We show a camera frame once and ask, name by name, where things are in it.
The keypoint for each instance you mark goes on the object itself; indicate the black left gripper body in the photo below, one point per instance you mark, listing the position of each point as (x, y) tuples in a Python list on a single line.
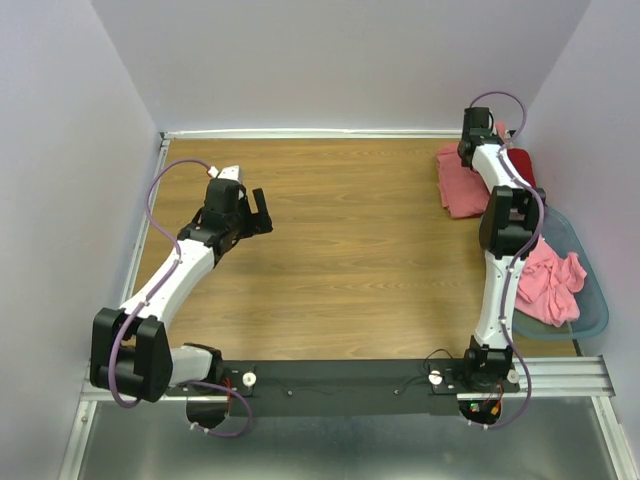
[(242, 220)]

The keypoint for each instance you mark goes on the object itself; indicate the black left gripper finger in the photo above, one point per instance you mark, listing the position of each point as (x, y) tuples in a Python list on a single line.
[(262, 222), (229, 240)]

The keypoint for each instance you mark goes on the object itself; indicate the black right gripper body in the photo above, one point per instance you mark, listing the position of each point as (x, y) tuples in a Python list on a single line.
[(492, 135)]

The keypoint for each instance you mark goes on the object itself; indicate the salmon pink t-shirt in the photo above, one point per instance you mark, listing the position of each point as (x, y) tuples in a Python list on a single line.
[(463, 192)]

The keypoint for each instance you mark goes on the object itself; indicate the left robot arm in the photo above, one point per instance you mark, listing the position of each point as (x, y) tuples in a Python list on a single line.
[(130, 352)]

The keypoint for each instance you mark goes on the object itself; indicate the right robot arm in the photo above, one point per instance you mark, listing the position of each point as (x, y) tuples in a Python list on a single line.
[(509, 230)]

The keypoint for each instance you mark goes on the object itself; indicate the folded red t-shirt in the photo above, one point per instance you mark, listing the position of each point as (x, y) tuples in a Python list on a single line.
[(522, 162)]

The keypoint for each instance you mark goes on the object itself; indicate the blue plastic basket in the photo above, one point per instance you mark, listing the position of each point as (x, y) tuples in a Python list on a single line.
[(594, 313)]

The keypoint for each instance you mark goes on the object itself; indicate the light pink t-shirt in basket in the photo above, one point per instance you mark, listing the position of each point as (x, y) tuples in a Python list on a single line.
[(548, 285)]

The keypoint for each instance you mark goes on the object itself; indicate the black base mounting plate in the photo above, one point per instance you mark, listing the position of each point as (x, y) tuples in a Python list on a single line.
[(315, 388)]

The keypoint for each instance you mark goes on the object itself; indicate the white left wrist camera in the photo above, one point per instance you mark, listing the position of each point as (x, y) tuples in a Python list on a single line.
[(233, 173)]

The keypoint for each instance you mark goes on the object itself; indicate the aluminium back rail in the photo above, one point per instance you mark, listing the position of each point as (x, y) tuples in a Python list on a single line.
[(310, 133)]

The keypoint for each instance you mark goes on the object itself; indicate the aluminium rail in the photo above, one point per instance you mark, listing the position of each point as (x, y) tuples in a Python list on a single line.
[(310, 133), (551, 377)]

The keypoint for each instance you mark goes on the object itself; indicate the aluminium front rail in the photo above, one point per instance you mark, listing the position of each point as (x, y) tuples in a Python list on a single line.
[(551, 377)]

